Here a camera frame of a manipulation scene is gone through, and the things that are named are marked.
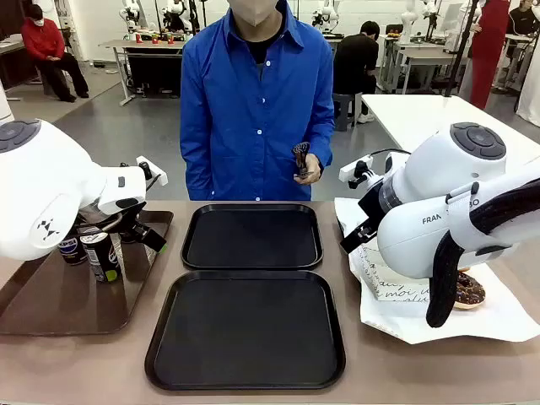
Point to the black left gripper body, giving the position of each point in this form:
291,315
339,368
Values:
145,238

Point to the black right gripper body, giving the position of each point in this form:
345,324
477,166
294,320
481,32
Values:
371,206

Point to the black Pepsi can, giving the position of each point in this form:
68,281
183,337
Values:
101,257
71,251

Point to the serving tongs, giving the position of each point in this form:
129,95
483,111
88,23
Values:
300,156

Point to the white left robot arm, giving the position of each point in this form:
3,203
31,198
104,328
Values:
42,177

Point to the person's right forearm blue sleeve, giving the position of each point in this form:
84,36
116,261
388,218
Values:
194,169

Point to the person's left forearm blue sleeve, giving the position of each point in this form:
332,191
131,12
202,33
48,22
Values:
325,143

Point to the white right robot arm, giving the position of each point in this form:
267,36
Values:
422,236

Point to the person's left hand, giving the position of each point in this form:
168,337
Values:
315,171

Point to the grey stool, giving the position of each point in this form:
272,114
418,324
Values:
348,109

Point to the small black plastic tray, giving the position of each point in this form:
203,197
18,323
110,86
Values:
253,236

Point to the large white table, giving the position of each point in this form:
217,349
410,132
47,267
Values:
422,118

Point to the brown plastic tray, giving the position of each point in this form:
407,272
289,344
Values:
63,304

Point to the chocolate sprinkled donut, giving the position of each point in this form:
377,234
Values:
470,293

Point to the large black plastic tray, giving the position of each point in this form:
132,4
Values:
253,337

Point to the seated person in black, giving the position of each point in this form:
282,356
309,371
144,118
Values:
354,59

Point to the person in blue shirt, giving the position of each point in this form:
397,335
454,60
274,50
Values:
253,105

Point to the white paper sheet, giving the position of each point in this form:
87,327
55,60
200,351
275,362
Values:
485,325

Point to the white background table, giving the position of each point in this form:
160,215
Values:
422,55

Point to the wooden top background table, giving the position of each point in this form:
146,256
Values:
143,63

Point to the black stand pole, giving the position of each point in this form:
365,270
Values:
460,50

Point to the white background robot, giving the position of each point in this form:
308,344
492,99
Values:
175,14
327,14
131,12
408,19

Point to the standing person in red apron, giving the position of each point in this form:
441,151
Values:
485,50

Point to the seated person in red sweater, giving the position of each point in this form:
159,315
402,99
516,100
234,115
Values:
46,46

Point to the beige face mask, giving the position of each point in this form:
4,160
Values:
253,12

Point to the background person in black top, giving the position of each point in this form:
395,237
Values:
525,19

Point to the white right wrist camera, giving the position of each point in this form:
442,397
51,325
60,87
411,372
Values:
352,168

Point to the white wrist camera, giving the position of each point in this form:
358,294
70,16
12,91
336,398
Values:
154,171
352,168

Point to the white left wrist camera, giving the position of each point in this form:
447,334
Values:
154,171

